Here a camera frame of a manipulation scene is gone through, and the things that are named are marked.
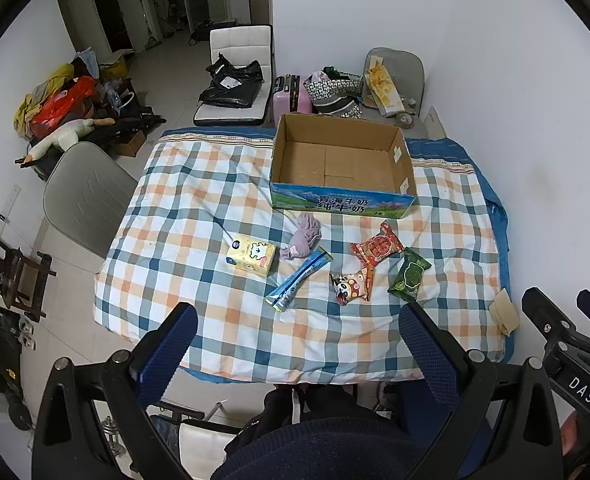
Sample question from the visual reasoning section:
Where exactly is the green snack packet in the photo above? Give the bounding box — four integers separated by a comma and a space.
387, 247, 432, 301

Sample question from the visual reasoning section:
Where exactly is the orange panda snack packet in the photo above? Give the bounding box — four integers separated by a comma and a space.
330, 266, 373, 306

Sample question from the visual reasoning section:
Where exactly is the red snack packet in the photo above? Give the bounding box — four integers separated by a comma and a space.
350, 221, 405, 268

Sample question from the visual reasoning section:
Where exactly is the long blue snack packet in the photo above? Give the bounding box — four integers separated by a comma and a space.
265, 247, 333, 312

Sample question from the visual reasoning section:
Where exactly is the beige paper tag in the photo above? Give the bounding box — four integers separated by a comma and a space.
488, 288, 521, 337

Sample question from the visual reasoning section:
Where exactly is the yellow tissue pack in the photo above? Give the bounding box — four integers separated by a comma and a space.
225, 234, 277, 278

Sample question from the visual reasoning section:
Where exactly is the plaid checkered tablecloth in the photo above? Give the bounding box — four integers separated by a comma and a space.
93, 128, 513, 384

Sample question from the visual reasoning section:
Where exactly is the dark wooden chair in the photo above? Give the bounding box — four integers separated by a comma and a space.
0, 237, 57, 323

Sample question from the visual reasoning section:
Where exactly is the grey chair at left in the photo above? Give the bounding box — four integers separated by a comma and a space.
43, 142, 138, 258

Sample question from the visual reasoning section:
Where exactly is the open cardboard box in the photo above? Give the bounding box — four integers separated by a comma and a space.
269, 113, 417, 219

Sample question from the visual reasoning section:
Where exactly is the white plush goose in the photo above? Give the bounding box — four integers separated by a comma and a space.
15, 118, 116, 168

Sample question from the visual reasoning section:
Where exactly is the yellow snack box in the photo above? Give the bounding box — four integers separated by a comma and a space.
365, 55, 406, 117

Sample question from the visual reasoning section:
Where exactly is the red plastic bag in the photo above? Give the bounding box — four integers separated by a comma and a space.
29, 76, 96, 140

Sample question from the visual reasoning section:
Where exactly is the white padded chair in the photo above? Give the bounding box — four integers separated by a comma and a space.
193, 25, 273, 126

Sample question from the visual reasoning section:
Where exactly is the black white patterned bag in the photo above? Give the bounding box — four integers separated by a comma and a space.
303, 66, 363, 119

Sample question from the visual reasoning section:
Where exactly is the yellow cloth pile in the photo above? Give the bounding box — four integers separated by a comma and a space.
13, 63, 74, 141

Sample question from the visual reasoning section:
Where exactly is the black bag on chair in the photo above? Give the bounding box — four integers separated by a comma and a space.
199, 54, 263, 108

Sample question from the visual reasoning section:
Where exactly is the pink suitcase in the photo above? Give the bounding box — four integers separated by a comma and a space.
272, 74, 313, 126

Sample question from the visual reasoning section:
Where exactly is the grey chair at wall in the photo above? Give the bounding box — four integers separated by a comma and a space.
360, 47, 425, 136

